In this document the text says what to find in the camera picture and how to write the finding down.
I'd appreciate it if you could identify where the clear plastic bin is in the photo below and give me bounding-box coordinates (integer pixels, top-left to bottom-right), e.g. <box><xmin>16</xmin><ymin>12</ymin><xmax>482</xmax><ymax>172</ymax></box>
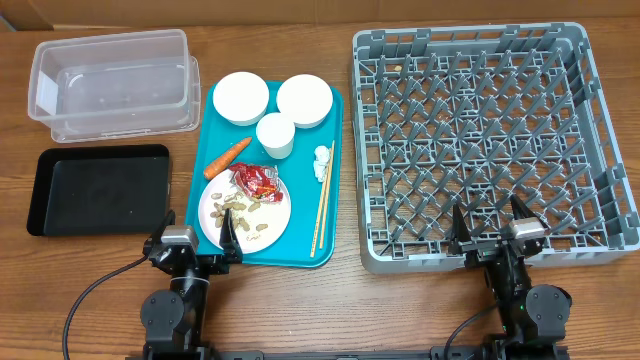
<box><xmin>27</xmin><ymin>29</ymin><xmax>201</xmax><ymax>143</ymax></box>

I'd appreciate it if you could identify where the teal serving tray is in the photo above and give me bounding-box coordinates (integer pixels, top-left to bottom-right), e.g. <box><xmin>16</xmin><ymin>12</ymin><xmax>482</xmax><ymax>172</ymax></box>
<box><xmin>184</xmin><ymin>89</ymin><xmax>344</xmax><ymax>268</ymax></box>

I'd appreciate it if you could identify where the wooden chopstick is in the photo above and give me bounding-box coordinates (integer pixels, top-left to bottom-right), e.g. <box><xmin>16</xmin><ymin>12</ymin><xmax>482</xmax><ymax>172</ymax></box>
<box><xmin>318</xmin><ymin>141</ymin><xmax>335</xmax><ymax>250</ymax></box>
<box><xmin>310</xmin><ymin>180</ymin><xmax>325</xmax><ymax>258</ymax></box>

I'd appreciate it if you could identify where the white bowl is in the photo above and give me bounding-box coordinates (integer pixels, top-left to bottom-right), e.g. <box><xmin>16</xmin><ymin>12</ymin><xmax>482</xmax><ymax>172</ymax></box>
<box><xmin>212</xmin><ymin>71</ymin><xmax>270</xmax><ymax>126</ymax></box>

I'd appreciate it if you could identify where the white cup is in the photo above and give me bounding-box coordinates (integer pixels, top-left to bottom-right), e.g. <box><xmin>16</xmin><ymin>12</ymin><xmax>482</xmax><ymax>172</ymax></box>
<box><xmin>256</xmin><ymin>112</ymin><xmax>296</xmax><ymax>159</ymax></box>

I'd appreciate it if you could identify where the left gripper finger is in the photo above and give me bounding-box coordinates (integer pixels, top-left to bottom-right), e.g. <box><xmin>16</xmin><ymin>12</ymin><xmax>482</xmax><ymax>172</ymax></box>
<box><xmin>148</xmin><ymin>210</ymin><xmax>176</xmax><ymax>245</ymax></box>
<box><xmin>219</xmin><ymin>209</ymin><xmax>243</xmax><ymax>264</ymax></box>

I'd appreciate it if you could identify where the peanut pile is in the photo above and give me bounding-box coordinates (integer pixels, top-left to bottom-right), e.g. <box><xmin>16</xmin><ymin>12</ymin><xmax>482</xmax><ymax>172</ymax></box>
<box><xmin>209</xmin><ymin>191</ymin><xmax>269</xmax><ymax>241</ymax></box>

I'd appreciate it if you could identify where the orange carrot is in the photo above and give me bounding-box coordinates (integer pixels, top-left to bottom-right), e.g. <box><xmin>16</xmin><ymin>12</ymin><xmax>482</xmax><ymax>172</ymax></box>
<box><xmin>203</xmin><ymin>137</ymin><xmax>252</xmax><ymax>180</ymax></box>

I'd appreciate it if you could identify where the wooden chopstick right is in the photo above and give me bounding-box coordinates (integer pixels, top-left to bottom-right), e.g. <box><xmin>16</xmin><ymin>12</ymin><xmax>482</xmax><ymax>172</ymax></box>
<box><xmin>318</xmin><ymin>141</ymin><xmax>335</xmax><ymax>250</ymax></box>

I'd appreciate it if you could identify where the wooden chopstick left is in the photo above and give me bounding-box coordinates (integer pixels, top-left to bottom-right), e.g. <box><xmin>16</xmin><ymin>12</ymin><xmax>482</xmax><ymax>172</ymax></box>
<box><xmin>310</xmin><ymin>180</ymin><xmax>325</xmax><ymax>258</ymax></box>

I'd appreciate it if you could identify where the white tissue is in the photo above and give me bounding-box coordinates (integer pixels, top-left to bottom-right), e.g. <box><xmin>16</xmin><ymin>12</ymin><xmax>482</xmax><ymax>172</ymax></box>
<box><xmin>313</xmin><ymin>145</ymin><xmax>331</xmax><ymax>183</ymax></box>

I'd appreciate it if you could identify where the white plate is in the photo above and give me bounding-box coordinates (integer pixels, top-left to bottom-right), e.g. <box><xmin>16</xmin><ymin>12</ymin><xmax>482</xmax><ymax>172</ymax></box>
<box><xmin>196</xmin><ymin>170</ymin><xmax>292</xmax><ymax>254</ymax></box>

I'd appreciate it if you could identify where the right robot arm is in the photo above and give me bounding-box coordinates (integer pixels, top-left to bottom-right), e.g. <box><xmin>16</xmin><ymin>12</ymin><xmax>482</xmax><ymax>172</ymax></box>
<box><xmin>443</xmin><ymin>195</ymin><xmax>572</xmax><ymax>359</ymax></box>

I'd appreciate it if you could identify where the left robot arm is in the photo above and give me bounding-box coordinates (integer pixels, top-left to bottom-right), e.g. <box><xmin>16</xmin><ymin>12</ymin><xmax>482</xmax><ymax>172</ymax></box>
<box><xmin>140</xmin><ymin>209</ymin><xmax>243</xmax><ymax>359</ymax></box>

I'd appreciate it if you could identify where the red snack wrapper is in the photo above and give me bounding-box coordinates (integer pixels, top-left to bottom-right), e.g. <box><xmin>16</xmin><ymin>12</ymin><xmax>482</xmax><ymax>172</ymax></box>
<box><xmin>229</xmin><ymin>163</ymin><xmax>284</xmax><ymax>203</ymax></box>

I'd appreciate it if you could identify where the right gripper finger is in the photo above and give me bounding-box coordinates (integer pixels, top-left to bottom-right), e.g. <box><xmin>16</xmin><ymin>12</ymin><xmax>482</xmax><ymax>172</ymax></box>
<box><xmin>448</xmin><ymin>204</ymin><xmax>472</xmax><ymax>254</ymax></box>
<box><xmin>510</xmin><ymin>194</ymin><xmax>531</xmax><ymax>220</ymax></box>

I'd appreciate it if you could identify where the black plastic tray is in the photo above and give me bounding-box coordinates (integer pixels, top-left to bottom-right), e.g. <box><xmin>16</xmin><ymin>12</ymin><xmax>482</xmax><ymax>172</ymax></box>
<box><xmin>26</xmin><ymin>144</ymin><xmax>171</xmax><ymax>236</ymax></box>

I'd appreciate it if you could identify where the grey dishwasher rack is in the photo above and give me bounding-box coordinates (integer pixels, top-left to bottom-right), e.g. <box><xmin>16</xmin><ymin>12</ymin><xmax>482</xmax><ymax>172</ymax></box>
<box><xmin>352</xmin><ymin>22</ymin><xmax>639</xmax><ymax>274</ymax></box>

